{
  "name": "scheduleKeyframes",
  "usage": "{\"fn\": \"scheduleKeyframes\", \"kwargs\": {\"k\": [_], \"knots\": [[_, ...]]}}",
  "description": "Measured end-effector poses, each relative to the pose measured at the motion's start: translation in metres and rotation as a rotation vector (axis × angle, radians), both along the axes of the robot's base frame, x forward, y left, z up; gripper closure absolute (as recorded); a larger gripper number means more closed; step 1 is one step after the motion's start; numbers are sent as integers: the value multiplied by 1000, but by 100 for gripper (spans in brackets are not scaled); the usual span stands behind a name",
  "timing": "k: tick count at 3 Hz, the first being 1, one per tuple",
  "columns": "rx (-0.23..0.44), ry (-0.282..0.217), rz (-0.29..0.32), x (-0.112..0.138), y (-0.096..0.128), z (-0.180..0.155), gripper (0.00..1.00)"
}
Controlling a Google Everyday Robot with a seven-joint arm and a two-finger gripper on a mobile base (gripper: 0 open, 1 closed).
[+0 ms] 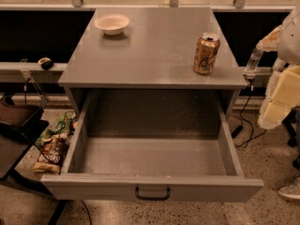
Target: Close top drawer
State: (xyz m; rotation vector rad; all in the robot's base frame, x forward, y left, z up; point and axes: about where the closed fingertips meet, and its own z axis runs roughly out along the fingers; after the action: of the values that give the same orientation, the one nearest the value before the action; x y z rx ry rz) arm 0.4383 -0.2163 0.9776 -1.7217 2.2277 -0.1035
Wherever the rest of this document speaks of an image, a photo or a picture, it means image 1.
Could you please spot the brown chip bag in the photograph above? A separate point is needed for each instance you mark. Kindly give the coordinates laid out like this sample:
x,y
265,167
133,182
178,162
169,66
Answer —
x,y
51,156

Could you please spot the black bin on stand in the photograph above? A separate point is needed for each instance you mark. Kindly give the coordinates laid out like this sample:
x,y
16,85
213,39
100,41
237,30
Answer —
x,y
20,126

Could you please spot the grey drawer cabinet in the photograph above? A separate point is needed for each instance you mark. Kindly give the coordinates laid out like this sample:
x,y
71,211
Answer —
x,y
144,79

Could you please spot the green snack bag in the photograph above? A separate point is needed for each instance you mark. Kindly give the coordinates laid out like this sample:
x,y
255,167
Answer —
x,y
62,129

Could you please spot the black yellow tape measure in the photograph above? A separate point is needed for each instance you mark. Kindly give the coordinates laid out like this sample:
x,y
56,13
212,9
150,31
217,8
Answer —
x,y
46,63

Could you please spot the gold soda can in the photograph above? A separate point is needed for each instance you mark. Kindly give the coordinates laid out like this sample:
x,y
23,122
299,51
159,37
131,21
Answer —
x,y
206,53

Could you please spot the grey sneaker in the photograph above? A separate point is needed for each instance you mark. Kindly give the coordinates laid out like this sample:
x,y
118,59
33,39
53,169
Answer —
x,y
292,191

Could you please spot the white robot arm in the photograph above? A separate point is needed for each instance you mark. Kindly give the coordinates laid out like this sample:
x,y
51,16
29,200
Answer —
x,y
282,92

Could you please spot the clear water bottle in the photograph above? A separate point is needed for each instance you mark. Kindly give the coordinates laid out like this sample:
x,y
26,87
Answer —
x,y
253,62

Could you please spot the grey top drawer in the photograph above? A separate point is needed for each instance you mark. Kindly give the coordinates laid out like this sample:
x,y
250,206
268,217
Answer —
x,y
152,145

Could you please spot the black rolling stand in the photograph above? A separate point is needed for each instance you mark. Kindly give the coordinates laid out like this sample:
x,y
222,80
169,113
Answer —
x,y
292,124

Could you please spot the white paper bowl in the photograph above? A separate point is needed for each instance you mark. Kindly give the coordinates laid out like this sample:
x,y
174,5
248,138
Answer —
x,y
111,24

